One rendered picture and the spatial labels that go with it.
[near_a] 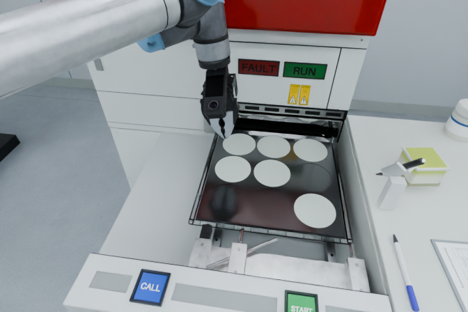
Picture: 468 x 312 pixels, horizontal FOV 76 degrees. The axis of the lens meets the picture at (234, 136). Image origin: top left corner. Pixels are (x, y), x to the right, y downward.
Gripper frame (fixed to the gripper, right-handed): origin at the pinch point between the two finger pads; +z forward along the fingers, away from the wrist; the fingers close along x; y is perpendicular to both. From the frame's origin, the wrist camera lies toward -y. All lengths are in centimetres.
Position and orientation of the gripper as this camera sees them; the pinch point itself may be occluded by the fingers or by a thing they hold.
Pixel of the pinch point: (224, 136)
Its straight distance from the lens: 76.2
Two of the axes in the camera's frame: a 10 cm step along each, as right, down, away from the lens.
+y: 1.4, -5.9, 7.9
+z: 1.2, 8.1, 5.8
